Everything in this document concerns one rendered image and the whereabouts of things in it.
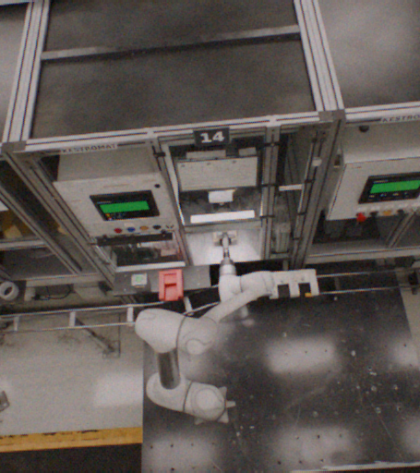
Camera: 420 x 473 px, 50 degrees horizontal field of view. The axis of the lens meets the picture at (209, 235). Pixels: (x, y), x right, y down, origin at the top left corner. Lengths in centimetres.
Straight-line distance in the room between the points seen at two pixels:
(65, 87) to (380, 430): 217
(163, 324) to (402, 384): 140
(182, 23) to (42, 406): 265
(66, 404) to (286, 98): 259
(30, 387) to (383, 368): 237
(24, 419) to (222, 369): 158
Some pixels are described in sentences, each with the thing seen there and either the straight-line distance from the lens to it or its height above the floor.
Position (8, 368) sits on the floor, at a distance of 370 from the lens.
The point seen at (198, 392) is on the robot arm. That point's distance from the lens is 230.
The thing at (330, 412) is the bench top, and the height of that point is 68.
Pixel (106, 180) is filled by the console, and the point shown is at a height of 182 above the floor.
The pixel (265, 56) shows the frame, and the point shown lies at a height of 201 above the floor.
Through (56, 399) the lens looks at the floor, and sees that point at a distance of 350.
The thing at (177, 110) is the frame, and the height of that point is 201.
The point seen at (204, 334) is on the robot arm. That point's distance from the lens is 179.
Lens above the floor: 322
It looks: 63 degrees down
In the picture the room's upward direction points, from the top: 10 degrees counter-clockwise
